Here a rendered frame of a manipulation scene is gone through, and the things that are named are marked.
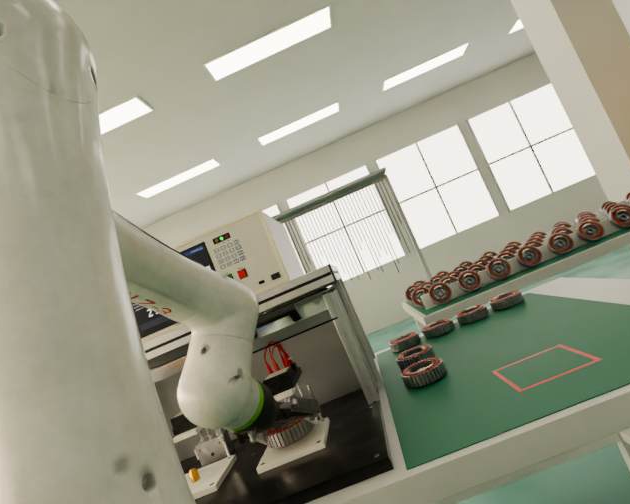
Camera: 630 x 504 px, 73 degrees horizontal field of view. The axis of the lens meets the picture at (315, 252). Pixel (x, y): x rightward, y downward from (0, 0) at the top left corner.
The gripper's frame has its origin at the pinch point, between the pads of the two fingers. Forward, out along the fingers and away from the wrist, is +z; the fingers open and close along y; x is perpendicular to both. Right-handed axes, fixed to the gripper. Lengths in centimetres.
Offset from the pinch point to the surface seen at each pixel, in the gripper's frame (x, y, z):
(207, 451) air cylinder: 5.0, -25.2, 11.4
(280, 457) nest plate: -6.0, -2.2, -3.8
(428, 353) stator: 12.1, 37.1, 28.8
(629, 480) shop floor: -35, 88, 103
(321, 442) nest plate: -6.4, 7.1, -4.4
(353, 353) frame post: 11.5, 18.8, 4.3
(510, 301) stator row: 25, 72, 52
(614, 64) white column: 225, 297, 187
